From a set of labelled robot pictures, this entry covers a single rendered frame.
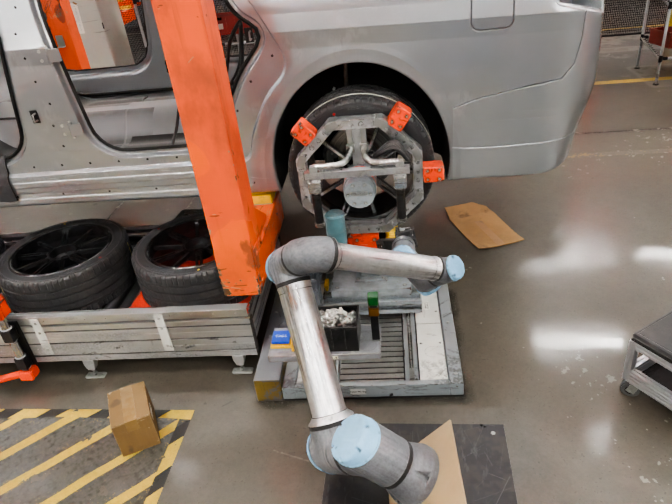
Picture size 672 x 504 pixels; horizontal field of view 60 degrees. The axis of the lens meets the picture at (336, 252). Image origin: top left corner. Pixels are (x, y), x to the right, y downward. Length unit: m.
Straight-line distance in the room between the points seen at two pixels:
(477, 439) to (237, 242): 1.15
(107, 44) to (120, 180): 4.09
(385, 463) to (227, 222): 1.10
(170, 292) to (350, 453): 1.42
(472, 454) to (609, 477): 0.61
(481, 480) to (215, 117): 1.50
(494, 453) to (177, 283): 1.55
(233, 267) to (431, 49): 1.20
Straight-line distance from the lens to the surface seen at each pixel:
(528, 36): 2.58
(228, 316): 2.67
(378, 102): 2.51
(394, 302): 2.91
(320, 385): 1.85
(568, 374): 2.83
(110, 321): 2.89
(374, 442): 1.70
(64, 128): 3.00
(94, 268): 3.05
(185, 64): 2.10
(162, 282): 2.80
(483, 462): 2.06
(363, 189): 2.40
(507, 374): 2.78
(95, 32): 6.99
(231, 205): 2.26
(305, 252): 1.77
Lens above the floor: 1.91
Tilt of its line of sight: 32 degrees down
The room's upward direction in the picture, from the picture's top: 7 degrees counter-clockwise
